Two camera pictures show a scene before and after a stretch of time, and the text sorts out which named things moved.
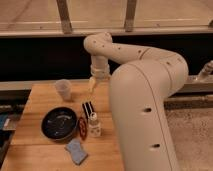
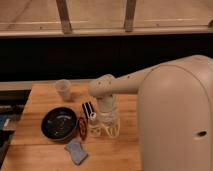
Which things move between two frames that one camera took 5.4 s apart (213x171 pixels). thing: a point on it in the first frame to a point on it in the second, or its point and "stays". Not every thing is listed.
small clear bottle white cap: [94, 126] stays
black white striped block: [88, 109] stays
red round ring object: [83, 129] stays
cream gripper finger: [92, 81] to [110, 122]
